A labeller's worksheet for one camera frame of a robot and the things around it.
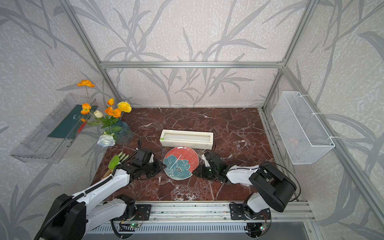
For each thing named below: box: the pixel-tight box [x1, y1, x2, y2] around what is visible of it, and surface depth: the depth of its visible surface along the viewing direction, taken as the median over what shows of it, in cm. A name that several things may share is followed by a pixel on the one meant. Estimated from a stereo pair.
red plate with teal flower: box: [163, 146, 199, 180], surface depth 91 cm
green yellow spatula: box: [104, 155, 120, 176], surface depth 91 cm
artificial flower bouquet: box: [77, 80, 132, 148], surface depth 77 cm
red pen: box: [77, 121, 88, 133], surface depth 70 cm
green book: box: [47, 104, 99, 140], surface depth 70 cm
